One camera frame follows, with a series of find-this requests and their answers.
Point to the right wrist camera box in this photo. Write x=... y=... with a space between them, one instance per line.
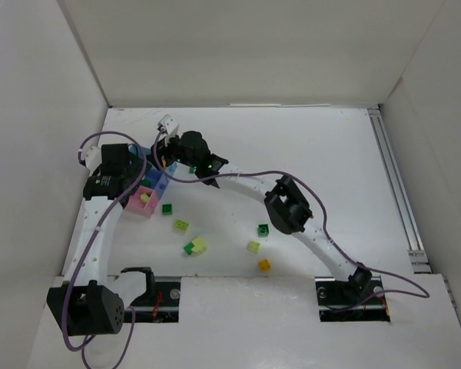
x=168 y=127

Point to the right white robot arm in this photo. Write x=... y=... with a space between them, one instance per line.
x=293 y=208

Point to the dark green square lego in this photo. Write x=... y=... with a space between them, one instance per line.
x=263 y=230

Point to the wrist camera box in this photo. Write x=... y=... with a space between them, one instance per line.
x=168 y=127
x=91 y=158

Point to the lime green flat lego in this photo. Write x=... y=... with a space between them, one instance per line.
x=180 y=226

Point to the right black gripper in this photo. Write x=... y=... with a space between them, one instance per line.
x=163 y=150

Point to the pale green curved lego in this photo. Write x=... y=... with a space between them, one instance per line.
x=144 y=198

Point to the pale yellow-green square lego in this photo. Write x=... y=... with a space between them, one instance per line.
x=253 y=247

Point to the aluminium rail right side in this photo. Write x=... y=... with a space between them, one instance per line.
x=416 y=250

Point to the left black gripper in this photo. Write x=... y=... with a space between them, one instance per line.
x=137 y=169

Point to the pink blue sorting container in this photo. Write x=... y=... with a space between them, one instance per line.
x=154 y=184

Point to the green and pale lego pair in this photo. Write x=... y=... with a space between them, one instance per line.
x=196 y=246

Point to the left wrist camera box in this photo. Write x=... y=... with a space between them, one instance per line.
x=91 y=158

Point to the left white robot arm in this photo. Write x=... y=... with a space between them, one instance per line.
x=87 y=303

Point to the small orange lego brick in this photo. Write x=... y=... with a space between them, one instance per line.
x=264 y=265

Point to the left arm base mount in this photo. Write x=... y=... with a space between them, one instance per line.
x=153 y=296

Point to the small dark green lego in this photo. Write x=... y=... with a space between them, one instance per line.
x=167 y=209

